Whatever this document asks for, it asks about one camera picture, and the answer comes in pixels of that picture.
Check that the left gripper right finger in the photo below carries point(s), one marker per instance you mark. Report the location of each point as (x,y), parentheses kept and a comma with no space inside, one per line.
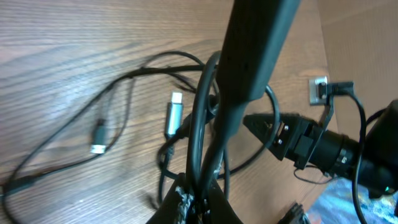
(256,32)

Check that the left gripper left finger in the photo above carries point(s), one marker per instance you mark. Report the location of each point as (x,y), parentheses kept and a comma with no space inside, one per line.
(179,206)

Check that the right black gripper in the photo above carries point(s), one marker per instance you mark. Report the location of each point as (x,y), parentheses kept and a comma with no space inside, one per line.
(295,138)

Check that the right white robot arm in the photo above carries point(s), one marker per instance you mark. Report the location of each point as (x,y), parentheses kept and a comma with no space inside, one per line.
(370,162)

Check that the cardboard backboard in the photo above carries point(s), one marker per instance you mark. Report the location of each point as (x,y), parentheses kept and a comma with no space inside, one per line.
(360,38)

